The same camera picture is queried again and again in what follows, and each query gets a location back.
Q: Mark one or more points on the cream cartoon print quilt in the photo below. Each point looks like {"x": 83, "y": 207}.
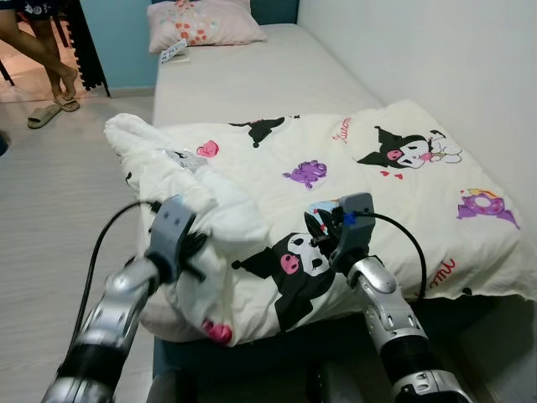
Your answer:
{"x": 336, "y": 159}

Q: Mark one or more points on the pink patterned pillow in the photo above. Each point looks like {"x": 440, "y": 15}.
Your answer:
{"x": 210, "y": 25}

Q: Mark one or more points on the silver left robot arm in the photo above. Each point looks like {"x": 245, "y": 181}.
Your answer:
{"x": 109, "y": 311}

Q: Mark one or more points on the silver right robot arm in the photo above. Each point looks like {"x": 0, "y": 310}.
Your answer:
{"x": 390, "y": 319}

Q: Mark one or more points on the robot left leg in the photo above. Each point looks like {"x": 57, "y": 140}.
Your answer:
{"x": 172, "y": 388}

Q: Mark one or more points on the robot leg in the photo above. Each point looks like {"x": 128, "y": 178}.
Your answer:
{"x": 331, "y": 386}
{"x": 172, "y": 388}

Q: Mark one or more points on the robot right leg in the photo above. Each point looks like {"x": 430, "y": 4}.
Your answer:
{"x": 331, "y": 386}

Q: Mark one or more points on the beige slipper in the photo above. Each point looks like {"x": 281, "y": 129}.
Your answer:
{"x": 67, "y": 105}
{"x": 44, "y": 116}

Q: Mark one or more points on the black foam puzzle mat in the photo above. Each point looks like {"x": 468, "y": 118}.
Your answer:
{"x": 88, "y": 50}

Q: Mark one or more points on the black chair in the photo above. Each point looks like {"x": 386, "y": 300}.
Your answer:
{"x": 7, "y": 74}

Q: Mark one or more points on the person with bare legs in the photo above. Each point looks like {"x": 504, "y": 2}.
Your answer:
{"x": 38, "y": 46}

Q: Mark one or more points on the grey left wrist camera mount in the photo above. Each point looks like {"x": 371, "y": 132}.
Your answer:
{"x": 172, "y": 231}

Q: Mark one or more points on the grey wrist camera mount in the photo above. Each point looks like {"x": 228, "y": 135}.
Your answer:
{"x": 357, "y": 218}
{"x": 172, "y": 231}

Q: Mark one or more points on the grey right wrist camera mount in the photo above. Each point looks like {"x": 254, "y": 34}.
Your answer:
{"x": 357, "y": 218}

